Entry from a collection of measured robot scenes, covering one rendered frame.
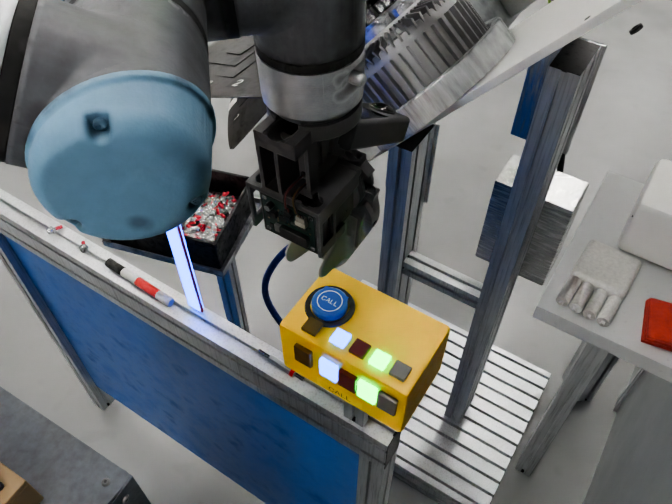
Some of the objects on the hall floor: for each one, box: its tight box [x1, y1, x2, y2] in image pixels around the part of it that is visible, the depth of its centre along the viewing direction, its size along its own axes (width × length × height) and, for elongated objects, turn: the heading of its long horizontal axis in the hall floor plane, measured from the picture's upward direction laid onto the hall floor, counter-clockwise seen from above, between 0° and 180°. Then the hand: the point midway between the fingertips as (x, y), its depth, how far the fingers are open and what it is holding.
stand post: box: [377, 124, 435, 305], centre depth 147 cm, size 4×9×91 cm, turn 147°
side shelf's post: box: [515, 343, 608, 476], centre depth 134 cm, size 4×4×83 cm
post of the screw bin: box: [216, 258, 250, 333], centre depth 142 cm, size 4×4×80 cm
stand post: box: [444, 38, 601, 423], centre depth 130 cm, size 4×9×115 cm, turn 147°
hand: (336, 251), depth 62 cm, fingers closed
